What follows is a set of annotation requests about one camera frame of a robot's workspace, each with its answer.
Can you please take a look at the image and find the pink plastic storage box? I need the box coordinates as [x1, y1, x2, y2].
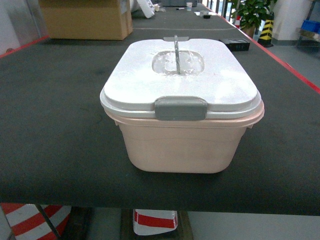
[107, 102, 265, 174]

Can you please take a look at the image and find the small black device box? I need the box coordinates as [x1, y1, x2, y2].
[219, 38, 250, 52]

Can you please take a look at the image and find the red white traffic cone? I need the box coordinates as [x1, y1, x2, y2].
[120, 209, 194, 240]

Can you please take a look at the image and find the yellow black traffic cone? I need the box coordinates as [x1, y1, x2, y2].
[257, 11, 275, 48]

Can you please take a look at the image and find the white box lid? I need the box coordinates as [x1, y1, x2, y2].
[100, 39, 264, 121]

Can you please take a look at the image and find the cardboard box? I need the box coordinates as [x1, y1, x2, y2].
[38, 0, 133, 41]

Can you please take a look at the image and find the green potted plant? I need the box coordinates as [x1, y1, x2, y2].
[230, 0, 277, 38]

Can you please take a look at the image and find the black mat on table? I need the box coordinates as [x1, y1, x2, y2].
[0, 8, 320, 216]

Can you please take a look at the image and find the small blue bin far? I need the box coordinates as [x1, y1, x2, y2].
[301, 19, 320, 33]

